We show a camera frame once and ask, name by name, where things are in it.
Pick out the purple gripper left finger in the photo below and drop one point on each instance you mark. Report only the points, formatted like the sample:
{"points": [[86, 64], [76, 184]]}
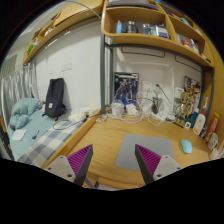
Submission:
{"points": [[74, 167]]}

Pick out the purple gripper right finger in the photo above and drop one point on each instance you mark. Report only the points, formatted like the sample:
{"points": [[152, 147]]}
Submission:
{"points": [[153, 166]]}

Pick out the grey mouse pad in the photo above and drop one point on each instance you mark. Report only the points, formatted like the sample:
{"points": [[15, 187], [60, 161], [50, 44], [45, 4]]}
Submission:
{"points": [[126, 158]]}

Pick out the light blue computer mouse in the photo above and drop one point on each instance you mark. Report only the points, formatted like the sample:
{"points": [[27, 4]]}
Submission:
{"points": [[186, 146]]}

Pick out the plaid blue bed sheet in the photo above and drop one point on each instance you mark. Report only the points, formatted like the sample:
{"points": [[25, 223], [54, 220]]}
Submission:
{"points": [[41, 138]]}

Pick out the white crumpled cloth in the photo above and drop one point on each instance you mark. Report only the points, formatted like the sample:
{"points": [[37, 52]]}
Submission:
{"points": [[80, 114]]}

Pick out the white lotion bottle red cap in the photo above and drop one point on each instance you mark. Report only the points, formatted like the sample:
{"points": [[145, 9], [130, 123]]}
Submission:
{"points": [[201, 118]]}

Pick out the dark blue backpack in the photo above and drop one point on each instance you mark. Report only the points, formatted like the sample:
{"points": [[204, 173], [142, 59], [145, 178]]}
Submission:
{"points": [[54, 106]]}

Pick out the white paper on bed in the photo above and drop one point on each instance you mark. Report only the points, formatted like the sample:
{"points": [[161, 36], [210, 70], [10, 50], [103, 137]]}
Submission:
{"points": [[18, 135]]}

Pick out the golden action figure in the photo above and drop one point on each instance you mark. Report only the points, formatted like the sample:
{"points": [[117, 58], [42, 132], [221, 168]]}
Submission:
{"points": [[185, 108]]}

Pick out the light blue pillow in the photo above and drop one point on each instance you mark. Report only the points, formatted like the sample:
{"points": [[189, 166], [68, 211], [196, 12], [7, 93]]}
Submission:
{"points": [[21, 112]]}

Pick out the orange snack package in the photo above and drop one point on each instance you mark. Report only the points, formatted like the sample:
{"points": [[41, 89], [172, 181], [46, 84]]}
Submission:
{"points": [[212, 127]]}

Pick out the robot model kit box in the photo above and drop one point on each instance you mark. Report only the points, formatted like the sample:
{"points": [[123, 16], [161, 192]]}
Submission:
{"points": [[126, 87]]}

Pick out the blue white box on shelf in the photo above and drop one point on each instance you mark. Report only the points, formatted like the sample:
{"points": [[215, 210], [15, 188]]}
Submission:
{"points": [[161, 31]]}

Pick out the blue bottle on shelf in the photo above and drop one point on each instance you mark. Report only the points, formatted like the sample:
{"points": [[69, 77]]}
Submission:
{"points": [[119, 27]]}

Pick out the wooden upper bunk board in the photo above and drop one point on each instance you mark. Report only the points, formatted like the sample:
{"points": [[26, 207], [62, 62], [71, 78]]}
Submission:
{"points": [[74, 15]]}

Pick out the grey metal bed post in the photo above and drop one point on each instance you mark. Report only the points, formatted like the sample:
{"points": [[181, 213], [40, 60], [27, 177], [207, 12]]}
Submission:
{"points": [[102, 72]]}

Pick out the wooden wall shelf unit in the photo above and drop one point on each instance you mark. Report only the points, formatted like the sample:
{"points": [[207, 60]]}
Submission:
{"points": [[138, 27]]}

